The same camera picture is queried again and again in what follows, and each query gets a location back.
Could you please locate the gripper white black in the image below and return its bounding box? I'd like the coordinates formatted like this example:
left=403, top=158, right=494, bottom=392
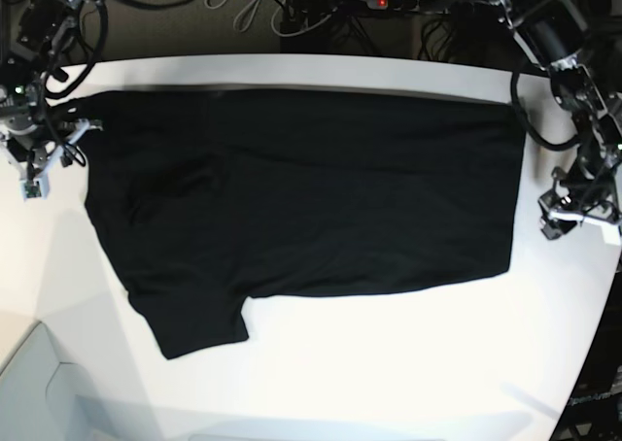
left=1, top=119, right=103, bottom=186
left=538, top=168, right=621, bottom=241

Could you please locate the black graphic t-shirt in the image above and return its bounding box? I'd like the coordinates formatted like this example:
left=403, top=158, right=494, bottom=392
left=54, top=89, right=525, bottom=359

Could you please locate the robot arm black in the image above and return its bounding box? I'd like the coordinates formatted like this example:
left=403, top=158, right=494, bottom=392
left=1, top=0, right=194, bottom=200
left=448, top=0, right=621, bottom=245

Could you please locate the white bin corner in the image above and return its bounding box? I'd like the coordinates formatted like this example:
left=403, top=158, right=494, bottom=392
left=1, top=324, right=91, bottom=441

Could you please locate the black power strip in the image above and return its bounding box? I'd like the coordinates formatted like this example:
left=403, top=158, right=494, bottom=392
left=366, top=0, right=476, bottom=18

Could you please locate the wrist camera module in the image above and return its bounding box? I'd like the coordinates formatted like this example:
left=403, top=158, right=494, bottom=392
left=601, top=223, right=622, bottom=247
left=19, top=174, right=50, bottom=201

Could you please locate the white cable loop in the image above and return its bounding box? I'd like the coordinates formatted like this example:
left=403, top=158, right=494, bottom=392
left=203, top=0, right=293, bottom=37

